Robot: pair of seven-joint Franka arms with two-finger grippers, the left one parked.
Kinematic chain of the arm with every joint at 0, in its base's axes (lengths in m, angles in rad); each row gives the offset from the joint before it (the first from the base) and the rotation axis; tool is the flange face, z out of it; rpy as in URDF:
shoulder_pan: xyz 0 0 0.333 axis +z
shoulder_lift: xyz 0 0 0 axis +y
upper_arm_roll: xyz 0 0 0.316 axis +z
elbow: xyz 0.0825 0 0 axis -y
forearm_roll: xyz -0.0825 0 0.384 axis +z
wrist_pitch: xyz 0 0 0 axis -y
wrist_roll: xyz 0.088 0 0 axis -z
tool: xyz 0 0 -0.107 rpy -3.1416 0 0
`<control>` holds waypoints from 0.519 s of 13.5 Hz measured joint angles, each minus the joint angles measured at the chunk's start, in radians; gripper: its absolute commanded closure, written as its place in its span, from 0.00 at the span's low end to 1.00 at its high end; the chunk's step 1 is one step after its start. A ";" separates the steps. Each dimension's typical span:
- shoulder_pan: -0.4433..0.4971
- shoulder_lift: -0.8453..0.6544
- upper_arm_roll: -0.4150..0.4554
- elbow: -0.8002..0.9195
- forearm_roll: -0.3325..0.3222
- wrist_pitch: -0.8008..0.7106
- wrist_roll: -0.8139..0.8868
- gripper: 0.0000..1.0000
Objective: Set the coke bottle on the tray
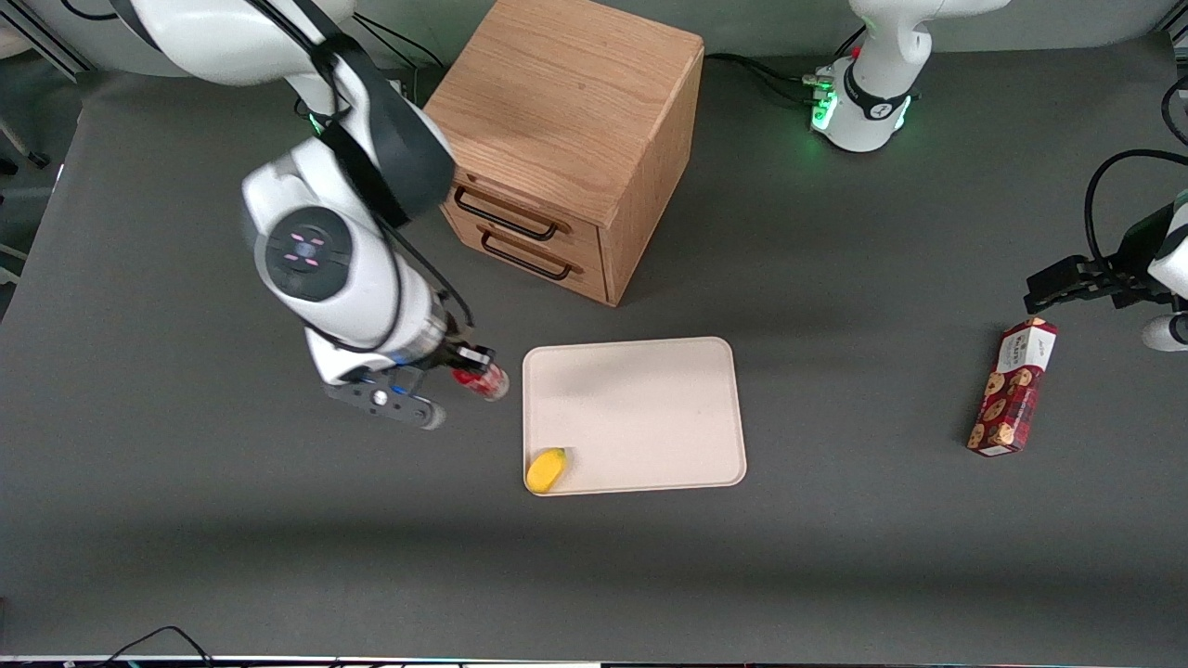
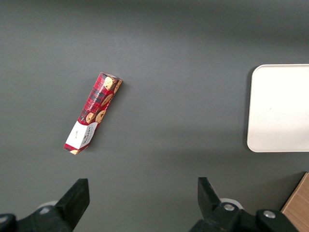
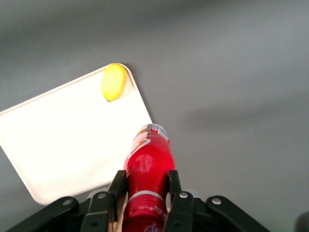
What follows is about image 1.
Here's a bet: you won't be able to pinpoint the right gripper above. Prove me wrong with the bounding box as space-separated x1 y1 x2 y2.
304 325 497 387

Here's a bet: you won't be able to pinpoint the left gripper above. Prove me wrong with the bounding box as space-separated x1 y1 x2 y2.
1024 189 1188 315

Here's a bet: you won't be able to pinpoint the red coke bottle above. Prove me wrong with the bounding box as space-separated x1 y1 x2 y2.
452 364 511 403

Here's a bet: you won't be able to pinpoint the beige plastic tray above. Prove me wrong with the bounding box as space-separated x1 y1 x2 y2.
522 336 748 497

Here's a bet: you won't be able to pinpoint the wooden drawer front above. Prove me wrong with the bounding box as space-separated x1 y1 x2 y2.
444 172 604 272
445 215 609 305

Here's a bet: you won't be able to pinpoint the red cookie box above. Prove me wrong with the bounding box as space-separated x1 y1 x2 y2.
966 316 1060 458

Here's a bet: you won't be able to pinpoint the yellow toy lemon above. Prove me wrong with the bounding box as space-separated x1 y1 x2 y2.
525 447 568 495

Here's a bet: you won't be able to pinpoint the wooden drawer cabinet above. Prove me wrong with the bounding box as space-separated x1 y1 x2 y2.
422 0 705 308

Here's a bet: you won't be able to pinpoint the black looped wrist cable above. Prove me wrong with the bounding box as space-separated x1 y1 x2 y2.
1084 148 1188 272

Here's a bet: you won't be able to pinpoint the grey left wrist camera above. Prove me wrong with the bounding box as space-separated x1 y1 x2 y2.
1141 314 1188 353

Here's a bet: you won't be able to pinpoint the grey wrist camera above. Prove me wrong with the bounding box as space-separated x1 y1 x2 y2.
324 366 447 431
1141 314 1188 353

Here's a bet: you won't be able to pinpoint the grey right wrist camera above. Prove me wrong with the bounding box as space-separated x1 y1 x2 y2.
324 366 447 431

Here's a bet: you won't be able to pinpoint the black metal drawer handle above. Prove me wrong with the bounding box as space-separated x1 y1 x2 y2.
452 185 561 243
479 229 573 282

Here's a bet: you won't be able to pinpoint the black edge cable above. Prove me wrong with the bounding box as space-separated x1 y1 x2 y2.
1160 74 1188 148

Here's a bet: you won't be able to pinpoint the black right base cables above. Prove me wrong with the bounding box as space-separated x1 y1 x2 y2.
355 13 446 94

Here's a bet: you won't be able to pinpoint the black base cables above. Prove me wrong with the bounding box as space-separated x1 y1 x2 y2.
704 28 869 105
355 13 446 94

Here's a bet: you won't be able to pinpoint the black left base cables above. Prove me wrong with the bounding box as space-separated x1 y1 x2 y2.
704 28 869 105

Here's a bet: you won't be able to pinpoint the black thin table-edge cable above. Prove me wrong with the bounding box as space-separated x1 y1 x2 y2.
91 625 216 668

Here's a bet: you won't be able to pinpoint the aluminium frame profile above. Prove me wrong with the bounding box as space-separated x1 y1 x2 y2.
0 0 96 83

